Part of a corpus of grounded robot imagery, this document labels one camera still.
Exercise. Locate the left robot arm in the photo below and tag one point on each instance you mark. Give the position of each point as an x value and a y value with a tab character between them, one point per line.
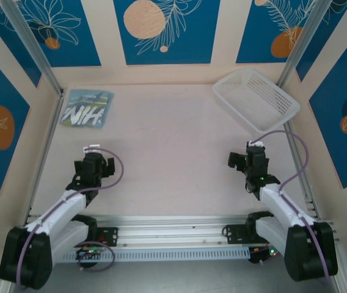
24	262

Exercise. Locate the right circuit board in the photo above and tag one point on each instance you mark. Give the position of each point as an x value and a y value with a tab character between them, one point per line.
265	254

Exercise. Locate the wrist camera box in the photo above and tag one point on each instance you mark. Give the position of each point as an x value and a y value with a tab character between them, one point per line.
256	143
92	149

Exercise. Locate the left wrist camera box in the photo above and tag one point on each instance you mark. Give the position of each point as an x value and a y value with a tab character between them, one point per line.
92	149

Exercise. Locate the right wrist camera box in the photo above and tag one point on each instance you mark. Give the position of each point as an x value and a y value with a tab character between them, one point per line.
256	143

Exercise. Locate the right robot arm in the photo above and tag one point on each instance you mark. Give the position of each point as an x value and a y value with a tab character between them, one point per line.
311	253

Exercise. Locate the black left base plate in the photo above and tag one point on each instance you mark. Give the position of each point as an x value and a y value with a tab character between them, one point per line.
109	236

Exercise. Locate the left circuit board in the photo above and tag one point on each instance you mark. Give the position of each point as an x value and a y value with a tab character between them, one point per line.
89	253

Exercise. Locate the circuit board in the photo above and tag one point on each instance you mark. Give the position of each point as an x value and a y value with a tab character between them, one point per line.
265	254
89	253

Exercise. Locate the white plastic mesh basket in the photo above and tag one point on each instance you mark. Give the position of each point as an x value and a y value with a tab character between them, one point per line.
259	97

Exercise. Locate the aluminium corner post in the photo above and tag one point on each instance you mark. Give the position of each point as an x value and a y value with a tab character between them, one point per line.
32	42
304	42

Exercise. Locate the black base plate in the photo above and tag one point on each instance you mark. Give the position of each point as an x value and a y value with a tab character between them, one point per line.
109	236
236	233

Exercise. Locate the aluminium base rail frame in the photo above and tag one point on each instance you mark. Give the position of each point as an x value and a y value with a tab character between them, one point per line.
167	229

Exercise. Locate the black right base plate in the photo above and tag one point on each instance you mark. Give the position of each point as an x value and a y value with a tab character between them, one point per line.
236	233

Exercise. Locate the light blue printed t-shirt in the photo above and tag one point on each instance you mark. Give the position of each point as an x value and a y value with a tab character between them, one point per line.
85	113

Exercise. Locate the grey metal sheet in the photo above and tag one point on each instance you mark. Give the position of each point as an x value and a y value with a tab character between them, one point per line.
173	277

